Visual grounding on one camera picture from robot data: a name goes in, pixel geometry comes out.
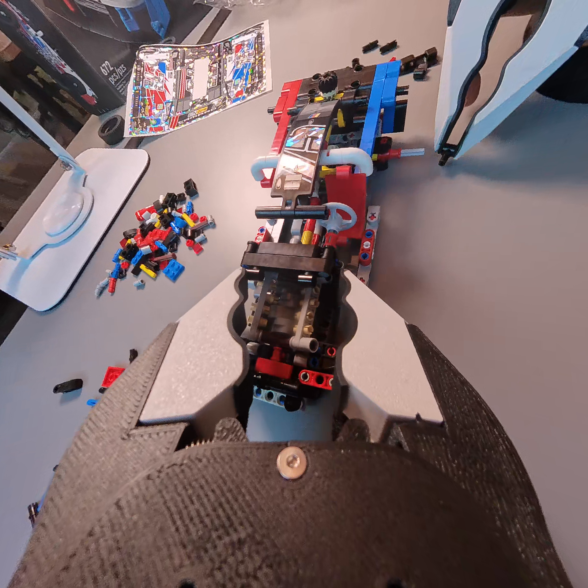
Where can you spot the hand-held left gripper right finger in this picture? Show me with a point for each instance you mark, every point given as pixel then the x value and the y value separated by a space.
pixel 390 367

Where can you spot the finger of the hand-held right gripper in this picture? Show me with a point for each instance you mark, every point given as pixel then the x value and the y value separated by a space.
pixel 537 69
pixel 459 46

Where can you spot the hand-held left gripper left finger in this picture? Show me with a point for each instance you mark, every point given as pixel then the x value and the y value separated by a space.
pixel 197 363

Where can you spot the pile of black blue pins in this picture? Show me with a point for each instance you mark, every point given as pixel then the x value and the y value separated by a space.
pixel 133 356

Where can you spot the black lego pin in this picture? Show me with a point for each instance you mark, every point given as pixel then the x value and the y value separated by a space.
pixel 444 155

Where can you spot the pile of mixed lego pieces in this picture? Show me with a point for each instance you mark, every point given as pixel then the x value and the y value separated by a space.
pixel 156 234

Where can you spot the lego car model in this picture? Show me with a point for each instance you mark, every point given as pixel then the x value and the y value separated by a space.
pixel 298 151

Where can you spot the scattered small black lego pieces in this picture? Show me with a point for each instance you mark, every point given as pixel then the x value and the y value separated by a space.
pixel 409 61

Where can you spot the red square lego plate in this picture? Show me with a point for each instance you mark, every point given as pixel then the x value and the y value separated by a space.
pixel 112 375

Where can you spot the black grey lego connector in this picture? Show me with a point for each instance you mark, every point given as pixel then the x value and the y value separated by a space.
pixel 66 386

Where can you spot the lego set box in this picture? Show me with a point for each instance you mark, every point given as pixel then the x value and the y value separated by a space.
pixel 69 50

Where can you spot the black rubber tyre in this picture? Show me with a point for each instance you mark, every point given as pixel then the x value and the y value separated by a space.
pixel 110 130

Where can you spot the holographic sticker sheet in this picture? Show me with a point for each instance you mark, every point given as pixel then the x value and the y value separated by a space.
pixel 197 78

